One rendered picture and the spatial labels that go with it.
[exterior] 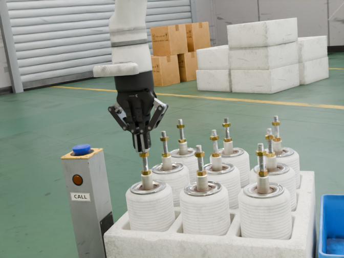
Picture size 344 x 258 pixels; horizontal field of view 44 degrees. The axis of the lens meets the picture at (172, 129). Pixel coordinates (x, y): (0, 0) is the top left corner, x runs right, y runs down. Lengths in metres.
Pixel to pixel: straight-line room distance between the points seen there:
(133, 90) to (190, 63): 3.87
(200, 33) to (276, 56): 1.56
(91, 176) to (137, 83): 0.26
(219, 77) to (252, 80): 0.35
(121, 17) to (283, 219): 0.47
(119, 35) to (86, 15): 5.46
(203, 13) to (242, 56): 4.24
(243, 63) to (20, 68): 3.22
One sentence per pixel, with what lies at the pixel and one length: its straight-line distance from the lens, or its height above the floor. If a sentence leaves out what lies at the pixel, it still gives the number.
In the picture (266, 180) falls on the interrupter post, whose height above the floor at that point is 0.27.
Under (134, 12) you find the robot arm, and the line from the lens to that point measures 0.81.
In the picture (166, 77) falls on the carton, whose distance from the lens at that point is 4.47.
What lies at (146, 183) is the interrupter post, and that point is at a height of 0.27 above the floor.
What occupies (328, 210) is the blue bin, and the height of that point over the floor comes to 0.08.
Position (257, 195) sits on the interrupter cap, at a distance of 0.80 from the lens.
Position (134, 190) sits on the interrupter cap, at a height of 0.25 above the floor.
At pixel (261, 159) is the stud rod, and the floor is 0.31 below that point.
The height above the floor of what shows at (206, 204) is 0.24.
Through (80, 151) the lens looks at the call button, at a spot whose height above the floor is 0.32.
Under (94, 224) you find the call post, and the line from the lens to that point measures 1.01.
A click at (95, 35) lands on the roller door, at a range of 6.30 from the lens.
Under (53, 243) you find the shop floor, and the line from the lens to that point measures 1.33.
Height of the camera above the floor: 0.56
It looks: 13 degrees down
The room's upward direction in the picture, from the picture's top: 7 degrees counter-clockwise
